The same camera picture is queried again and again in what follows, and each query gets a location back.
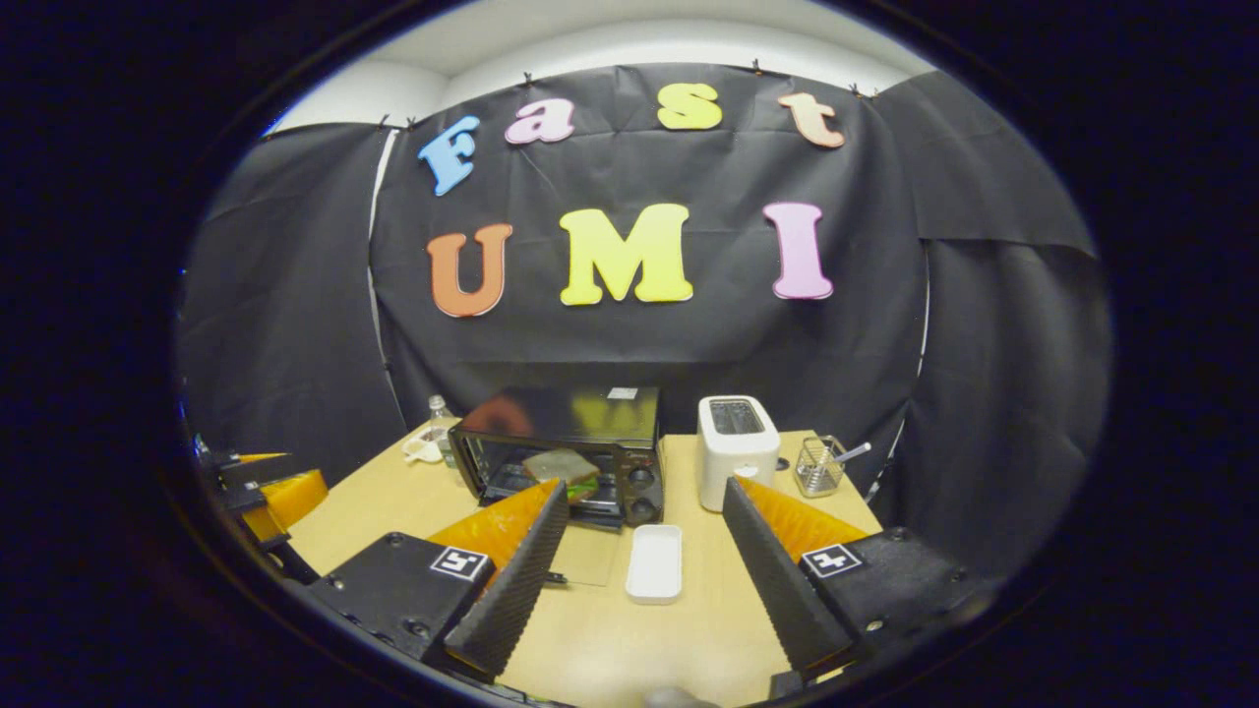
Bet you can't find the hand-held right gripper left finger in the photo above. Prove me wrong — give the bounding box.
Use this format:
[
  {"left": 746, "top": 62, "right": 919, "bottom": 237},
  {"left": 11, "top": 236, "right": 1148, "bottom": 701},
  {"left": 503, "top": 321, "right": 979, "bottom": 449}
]
[{"left": 310, "top": 479, "right": 571, "bottom": 679}]

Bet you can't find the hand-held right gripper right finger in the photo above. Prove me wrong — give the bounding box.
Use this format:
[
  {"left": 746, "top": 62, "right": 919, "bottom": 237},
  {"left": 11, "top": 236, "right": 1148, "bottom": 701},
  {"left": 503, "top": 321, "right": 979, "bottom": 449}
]
[{"left": 723, "top": 477, "right": 999, "bottom": 679}]

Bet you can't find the white rectangular tray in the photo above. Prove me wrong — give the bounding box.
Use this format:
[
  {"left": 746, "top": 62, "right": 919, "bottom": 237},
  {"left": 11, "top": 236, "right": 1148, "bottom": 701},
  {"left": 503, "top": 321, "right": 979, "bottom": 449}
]
[{"left": 626, "top": 524, "right": 684, "bottom": 604}]

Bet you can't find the sandwich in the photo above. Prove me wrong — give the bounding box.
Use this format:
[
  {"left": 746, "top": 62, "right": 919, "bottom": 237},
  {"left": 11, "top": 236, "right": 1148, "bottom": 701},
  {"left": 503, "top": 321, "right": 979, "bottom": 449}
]
[{"left": 521, "top": 449, "right": 601, "bottom": 502}]

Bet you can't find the black electric oven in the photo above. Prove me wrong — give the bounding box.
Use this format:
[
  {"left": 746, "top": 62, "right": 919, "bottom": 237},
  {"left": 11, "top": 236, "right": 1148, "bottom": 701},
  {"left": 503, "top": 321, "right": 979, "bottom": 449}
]
[{"left": 450, "top": 385, "right": 667, "bottom": 589}]

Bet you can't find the white toaster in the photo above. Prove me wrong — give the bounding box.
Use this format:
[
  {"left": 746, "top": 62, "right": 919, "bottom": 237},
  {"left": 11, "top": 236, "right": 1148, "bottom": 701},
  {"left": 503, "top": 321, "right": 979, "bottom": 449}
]
[{"left": 696, "top": 395, "right": 782, "bottom": 512}]

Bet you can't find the clear plastic bottle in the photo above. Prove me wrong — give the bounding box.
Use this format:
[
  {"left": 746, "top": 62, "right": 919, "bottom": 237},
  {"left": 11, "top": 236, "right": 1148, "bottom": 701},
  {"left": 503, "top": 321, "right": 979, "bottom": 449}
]
[{"left": 428, "top": 395, "right": 458, "bottom": 468}]

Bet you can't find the black backdrop cloth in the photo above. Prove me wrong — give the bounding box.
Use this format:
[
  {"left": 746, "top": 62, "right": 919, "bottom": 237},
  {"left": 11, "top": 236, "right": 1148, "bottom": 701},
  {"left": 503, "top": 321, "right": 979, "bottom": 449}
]
[{"left": 177, "top": 61, "right": 1112, "bottom": 581}]

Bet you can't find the wire mesh basket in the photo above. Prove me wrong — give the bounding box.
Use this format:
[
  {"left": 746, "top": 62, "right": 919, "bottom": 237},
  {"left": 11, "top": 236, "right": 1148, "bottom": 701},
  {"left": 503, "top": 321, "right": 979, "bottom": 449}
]
[{"left": 795, "top": 436, "right": 847, "bottom": 498}]

